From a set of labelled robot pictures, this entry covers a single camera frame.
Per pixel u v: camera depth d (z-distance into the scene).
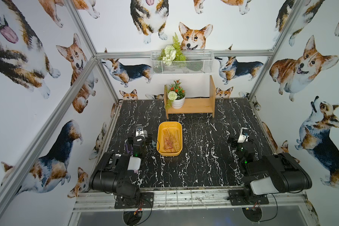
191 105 1.07
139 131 0.77
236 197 0.75
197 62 0.93
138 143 0.70
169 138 0.98
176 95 0.94
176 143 0.95
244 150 0.70
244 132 0.77
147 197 0.74
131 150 0.73
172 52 0.79
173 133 1.00
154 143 0.95
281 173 0.45
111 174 0.45
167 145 0.95
